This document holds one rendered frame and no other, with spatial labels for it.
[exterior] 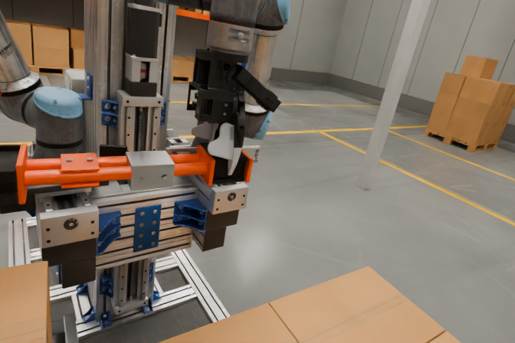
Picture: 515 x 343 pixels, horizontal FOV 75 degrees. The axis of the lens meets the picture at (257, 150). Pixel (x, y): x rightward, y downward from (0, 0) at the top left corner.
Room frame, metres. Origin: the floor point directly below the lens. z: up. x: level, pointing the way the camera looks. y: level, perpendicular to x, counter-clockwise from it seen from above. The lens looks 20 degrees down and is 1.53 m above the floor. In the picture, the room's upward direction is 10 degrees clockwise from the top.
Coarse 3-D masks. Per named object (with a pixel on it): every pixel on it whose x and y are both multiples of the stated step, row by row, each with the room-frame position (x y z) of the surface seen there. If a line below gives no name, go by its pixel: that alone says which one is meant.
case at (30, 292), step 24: (24, 264) 0.59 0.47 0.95; (0, 288) 0.51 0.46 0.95; (24, 288) 0.52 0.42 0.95; (48, 288) 0.57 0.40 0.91; (0, 312) 0.46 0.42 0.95; (24, 312) 0.47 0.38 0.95; (48, 312) 0.52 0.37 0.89; (0, 336) 0.41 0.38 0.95; (24, 336) 0.42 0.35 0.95; (48, 336) 0.48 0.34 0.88
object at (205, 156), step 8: (200, 152) 0.57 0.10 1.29; (200, 160) 0.57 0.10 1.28; (208, 160) 0.54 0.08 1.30; (216, 160) 0.54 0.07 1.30; (224, 160) 0.55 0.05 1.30; (240, 160) 0.56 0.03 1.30; (248, 160) 0.57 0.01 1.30; (208, 168) 0.53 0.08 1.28; (216, 168) 0.55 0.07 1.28; (224, 168) 0.56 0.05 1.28; (240, 168) 0.57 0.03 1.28; (248, 168) 0.57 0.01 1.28; (208, 176) 0.53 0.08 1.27; (216, 176) 0.55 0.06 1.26; (224, 176) 0.56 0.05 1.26; (232, 176) 0.57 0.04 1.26; (240, 176) 0.57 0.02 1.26; (248, 176) 0.57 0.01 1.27; (208, 184) 0.53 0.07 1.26
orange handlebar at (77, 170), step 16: (32, 160) 0.44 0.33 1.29; (48, 160) 0.45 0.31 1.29; (64, 160) 0.45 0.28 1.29; (80, 160) 0.46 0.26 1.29; (96, 160) 0.47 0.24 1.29; (112, 160) 0.49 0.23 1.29; (176, 160) 0.55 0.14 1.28; (192, 160) 0.57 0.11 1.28; (32, 176) 0.40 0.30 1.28; (48, 176) 0.41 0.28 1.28; (64, 176) 0.42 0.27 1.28; (80, 176) 0.43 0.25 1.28; (96, 176) 0.44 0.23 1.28; (112, 176) 0.45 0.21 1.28; (128, 176) 0.47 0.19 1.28
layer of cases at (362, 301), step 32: (320, 288) 1.16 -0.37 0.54; (352, 288) 1.19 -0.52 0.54; (384, 288) 1.23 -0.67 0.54; (224, 320) 0.91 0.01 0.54; (256, 320) 0.93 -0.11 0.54; (288, 320) 0.96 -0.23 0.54; (320, 320) 0.99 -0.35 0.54; (352, 320) 1.01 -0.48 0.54; (384, 320) 1.04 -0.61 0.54; (416, 320) 1.07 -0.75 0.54
